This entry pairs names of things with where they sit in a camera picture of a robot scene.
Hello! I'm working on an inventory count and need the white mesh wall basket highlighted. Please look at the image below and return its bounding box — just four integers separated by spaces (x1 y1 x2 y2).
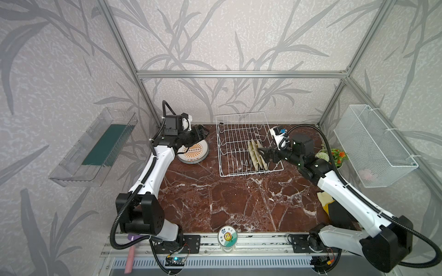
334 105 419 188

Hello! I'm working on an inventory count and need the tan woven plate right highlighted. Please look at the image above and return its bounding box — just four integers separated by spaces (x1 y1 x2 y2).
256 140 268 170

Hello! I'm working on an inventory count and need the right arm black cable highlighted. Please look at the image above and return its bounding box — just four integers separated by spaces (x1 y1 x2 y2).
281 124 442 269

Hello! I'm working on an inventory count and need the green woven plate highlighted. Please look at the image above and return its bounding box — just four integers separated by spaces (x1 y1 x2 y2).
247 141 260 171
251 140 264 170

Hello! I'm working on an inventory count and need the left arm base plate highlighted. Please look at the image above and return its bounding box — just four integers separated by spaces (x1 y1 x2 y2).
154 235 201 254

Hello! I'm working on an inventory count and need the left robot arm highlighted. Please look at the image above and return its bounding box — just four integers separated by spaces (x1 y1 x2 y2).
109 113 209 250

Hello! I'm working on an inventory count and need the potted artificial flower plant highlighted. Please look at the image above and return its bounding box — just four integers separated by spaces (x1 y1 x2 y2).
315 145 348 169

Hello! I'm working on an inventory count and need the left circuit board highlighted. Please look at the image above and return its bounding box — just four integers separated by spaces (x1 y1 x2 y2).
165 255 188 267

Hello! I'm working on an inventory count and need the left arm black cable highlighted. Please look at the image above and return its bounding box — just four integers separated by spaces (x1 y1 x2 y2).
109 100 177 251

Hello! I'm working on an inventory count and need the white wire dish rack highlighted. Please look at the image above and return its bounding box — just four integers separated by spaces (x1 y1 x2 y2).
215 112 284 177

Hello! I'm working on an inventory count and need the aluminium front rail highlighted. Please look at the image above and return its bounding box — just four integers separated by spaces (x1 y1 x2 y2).
99 232 391 258

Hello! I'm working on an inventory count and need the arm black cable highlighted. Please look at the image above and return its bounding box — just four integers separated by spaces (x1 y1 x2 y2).
109 100 177 251
281 124 442 269

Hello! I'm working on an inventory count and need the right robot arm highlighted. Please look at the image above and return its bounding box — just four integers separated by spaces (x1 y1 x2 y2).
252 133 413 273

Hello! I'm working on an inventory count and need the purple pink brush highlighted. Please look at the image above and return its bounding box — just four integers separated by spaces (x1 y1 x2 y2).
124 233 142 274

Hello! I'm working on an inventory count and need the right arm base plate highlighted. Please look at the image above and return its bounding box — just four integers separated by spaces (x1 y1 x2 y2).
287 233 340 254

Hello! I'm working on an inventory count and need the clear plastic wall shelf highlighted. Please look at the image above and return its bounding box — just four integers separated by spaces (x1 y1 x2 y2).
48 108 138 187

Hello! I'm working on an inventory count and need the green sponge mat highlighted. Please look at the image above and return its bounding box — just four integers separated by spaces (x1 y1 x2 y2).
82 124 135 167

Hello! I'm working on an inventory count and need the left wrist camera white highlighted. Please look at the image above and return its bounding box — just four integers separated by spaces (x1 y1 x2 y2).
181 113 192 132

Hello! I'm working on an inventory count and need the yellow black rubber glove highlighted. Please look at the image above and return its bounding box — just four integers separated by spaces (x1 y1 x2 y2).
317 192 360 231

